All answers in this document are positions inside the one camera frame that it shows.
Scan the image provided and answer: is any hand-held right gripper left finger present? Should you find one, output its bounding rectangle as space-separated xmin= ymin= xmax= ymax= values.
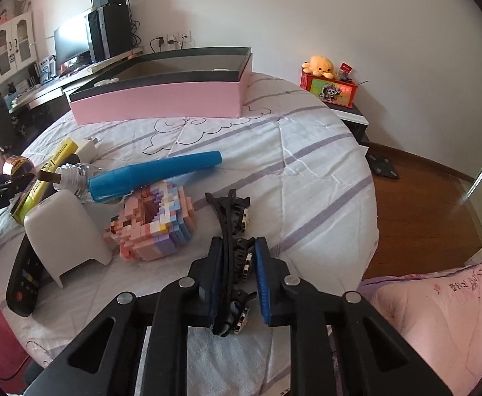
xmin=31 ymin=236 xmax=225 ymax=396

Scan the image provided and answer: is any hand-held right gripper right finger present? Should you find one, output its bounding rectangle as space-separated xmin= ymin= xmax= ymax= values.
xmin=255 ymin=236 xmax=453 ymax=396

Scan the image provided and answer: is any copper tape roll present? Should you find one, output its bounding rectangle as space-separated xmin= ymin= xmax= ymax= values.
xmin=3 ymin=154 xmax=36 ymax=178

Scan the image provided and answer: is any yellow highlighter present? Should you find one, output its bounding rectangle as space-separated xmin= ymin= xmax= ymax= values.
xmin=10 ymin=138 xmax=80 ymax=227

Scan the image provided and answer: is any glass bottle with wick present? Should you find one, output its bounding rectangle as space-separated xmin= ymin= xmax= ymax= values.
xmin=39 ymin=162 xmax=102 ymax=205

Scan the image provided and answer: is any white plastic cover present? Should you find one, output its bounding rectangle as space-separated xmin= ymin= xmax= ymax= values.
xmin=23 ymin=190 xmax=113 ymax=288

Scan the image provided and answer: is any black hair clip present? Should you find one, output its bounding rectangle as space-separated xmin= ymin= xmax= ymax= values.
xmin=205 ymin=189 xmax=253 ymax=338

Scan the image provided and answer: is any white charger adapter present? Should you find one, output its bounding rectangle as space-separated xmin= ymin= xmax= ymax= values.
xmin=76 ymin=138 xmax=97 ymax=161

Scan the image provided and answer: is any pastel building block toy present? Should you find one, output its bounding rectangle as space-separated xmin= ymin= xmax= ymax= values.
xmin=104 ymin=181 xmax=196 ymax=262

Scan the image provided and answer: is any black remote control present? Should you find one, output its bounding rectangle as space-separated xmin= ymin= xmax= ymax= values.
xmin=6 ymin=237 xmax=46 ymax=318

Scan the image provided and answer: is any blue highlighter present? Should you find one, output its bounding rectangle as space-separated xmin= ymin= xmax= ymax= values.
xmin=88 ymin=150 xmax=224 ymax=204

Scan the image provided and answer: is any pink storage box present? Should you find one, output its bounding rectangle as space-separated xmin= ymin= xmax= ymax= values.
xmin=68 ymin=46 xmax=253 ymax=125

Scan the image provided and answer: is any white desk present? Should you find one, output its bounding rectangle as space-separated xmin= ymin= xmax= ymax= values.
xmin=8 ymin=47 xmax=145 ymax=112

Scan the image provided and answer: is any blue printed box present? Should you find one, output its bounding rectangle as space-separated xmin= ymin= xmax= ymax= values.
xmin=39 ymin=55 xmax=57 ymax=81

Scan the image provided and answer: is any white glass-door cabinet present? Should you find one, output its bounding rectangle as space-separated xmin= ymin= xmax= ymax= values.
xmin=0 ymin=10 xmax=38 ymax=87

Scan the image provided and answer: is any black computer monitor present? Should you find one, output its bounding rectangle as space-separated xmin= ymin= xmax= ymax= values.
xmin=54 ymin=10 xmax=93 ymax=69

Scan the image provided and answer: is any black floor pad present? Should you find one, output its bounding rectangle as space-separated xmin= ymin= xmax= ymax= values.
xmin=367 ymin=152 xmax=399 ymax=180

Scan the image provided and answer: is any black computer tower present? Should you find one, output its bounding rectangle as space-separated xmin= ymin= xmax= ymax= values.
xmin=86 ymin=4 xmax=132 ymax=62

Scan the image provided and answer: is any pink blanket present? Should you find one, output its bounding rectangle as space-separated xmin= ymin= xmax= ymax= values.
xmin=360 ymin=256 xmax=482 ymax=396

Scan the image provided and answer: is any white nightstand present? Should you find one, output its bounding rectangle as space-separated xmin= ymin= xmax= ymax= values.
xmin=329 ymin=101 xmax=369 ymax=147

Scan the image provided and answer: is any red printed box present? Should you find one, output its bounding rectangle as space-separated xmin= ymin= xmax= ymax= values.
xmin=299 ymin=70 xmax=359 ymax=109

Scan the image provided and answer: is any yellow octopus plush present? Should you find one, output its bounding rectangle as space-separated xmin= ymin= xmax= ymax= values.
xmin=301 ymin=55 xmax=336 ymax=78

